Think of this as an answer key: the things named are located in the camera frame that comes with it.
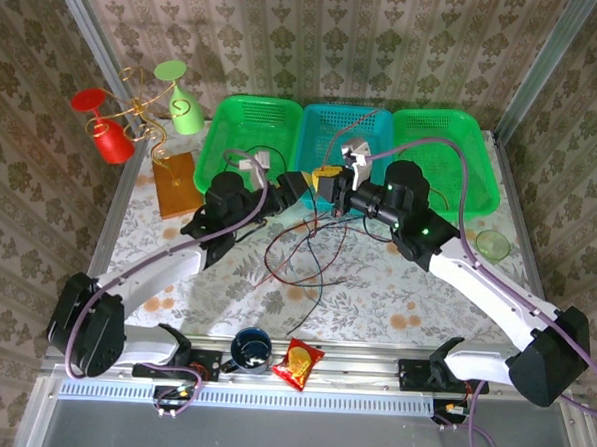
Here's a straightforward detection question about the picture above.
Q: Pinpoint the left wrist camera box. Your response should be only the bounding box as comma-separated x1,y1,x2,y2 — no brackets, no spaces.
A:
236,148,272,193

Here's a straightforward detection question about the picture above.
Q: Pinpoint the green wine glass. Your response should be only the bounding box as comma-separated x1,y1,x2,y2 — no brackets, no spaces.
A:
150,59,209,136

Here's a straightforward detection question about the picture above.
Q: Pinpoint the green transparent cup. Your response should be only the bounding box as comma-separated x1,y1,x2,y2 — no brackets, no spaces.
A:
473,228,512,266

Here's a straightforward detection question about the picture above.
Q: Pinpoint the black connector block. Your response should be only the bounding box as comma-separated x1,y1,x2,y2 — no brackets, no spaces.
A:
151,383,197,414
430,398,476,428

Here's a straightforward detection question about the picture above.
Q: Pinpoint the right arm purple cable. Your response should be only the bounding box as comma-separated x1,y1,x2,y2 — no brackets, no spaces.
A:
351,134,597,447

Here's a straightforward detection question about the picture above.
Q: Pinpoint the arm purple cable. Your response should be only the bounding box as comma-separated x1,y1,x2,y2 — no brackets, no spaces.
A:
61,140,272,422
351,134,597,447

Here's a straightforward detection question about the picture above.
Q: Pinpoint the green plastic basket with label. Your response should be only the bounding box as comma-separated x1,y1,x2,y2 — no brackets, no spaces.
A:
191,92,305,209

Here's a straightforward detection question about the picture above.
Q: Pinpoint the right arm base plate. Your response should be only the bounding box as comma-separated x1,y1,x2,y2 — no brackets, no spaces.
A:
396,357,492,397

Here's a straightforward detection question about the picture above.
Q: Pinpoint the blue plastic basket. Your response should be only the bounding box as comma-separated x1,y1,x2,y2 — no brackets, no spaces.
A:
289,101,399,215

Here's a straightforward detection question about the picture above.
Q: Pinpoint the aluminium frame post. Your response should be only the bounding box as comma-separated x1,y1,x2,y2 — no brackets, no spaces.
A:
37,0,159,145
492,0,597,150

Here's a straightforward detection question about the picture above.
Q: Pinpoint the red wine glass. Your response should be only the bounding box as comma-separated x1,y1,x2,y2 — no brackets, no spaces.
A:
66,86,139,167

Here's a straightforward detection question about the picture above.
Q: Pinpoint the wide aluminium frame rail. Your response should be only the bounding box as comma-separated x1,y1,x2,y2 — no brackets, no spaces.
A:
39,327,593,406

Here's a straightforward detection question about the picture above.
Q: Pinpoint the brown cable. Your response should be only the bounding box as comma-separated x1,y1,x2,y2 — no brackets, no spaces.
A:
319,106,392,178
425,186,453,213

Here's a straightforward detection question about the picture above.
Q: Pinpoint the gold wire rack wooden base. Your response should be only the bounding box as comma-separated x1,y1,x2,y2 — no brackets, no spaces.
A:
81,64,211,223

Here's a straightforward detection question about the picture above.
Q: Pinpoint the grey metal panel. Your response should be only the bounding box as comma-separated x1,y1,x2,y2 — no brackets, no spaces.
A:
13,373,597,447

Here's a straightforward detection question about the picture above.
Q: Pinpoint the dark blue mug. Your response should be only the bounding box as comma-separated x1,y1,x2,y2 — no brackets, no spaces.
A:
219,325,275,376

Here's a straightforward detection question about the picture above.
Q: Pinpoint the floral tablecloth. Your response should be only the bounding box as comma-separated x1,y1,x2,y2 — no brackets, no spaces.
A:
90,110,533,354

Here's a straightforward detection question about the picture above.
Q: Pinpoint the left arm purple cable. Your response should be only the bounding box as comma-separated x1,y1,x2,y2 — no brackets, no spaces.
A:
61,140,272,422

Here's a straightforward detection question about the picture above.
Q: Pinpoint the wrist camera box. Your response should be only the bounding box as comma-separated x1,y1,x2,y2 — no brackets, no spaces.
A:
236,148,272,193
337,138,375,192

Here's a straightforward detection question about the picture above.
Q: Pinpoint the dark red cable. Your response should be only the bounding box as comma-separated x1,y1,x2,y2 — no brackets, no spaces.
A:
302,211,398,244

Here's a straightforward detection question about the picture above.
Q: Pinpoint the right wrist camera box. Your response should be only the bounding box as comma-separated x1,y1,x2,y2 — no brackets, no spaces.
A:
337,138,375,192

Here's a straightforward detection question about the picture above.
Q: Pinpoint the white slotted cable duct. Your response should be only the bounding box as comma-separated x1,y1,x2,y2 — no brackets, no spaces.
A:
56,376,437,420

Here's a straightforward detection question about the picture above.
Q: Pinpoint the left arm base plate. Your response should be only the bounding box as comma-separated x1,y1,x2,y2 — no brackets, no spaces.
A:
132,345,223,383

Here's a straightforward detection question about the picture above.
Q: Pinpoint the red snack packet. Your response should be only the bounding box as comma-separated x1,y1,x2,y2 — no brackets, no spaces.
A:
270,335,327,394

